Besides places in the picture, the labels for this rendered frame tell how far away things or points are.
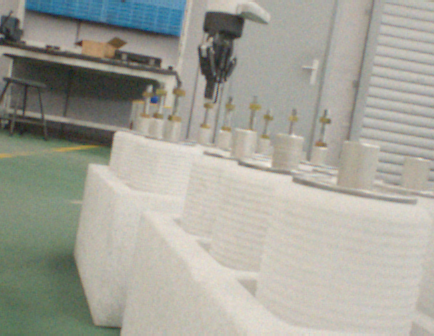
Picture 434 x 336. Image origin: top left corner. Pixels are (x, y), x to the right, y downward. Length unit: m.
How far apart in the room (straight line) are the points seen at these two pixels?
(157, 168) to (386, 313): 0.53
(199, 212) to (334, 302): 0.25
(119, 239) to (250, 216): 0.38
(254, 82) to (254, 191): 5.54
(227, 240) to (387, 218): 0.16
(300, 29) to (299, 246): 5.77
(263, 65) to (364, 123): 1.13
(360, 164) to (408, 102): 5.85
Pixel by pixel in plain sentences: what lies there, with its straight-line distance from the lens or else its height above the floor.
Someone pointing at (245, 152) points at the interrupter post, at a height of 0.26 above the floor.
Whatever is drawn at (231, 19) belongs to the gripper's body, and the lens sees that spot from 1.12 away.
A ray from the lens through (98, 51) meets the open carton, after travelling 5.59.
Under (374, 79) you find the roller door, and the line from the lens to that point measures 6.12.
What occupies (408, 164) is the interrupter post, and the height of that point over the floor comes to 0.27.
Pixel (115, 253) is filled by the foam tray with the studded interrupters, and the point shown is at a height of 0.10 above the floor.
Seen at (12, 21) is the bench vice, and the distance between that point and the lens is 5.44.
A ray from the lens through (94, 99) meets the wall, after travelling 6.06.
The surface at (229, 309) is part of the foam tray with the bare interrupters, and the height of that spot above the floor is 0.18.
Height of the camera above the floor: 0.27
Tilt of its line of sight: 3 degrees down
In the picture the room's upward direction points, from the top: 10 degrees clockwise
